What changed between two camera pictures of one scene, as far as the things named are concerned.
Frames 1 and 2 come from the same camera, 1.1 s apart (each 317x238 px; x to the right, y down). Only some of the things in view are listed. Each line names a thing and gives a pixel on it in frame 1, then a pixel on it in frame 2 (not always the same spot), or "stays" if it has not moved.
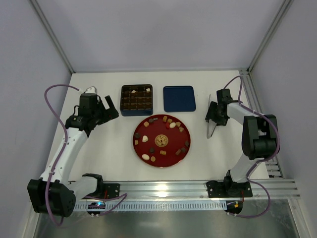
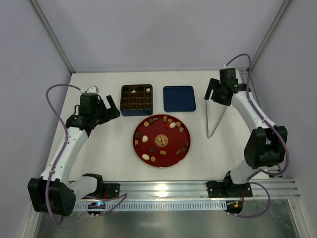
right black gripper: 213,114 to 215,91
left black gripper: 106,113 stays
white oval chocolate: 172,125 stays
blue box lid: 179,98 stays
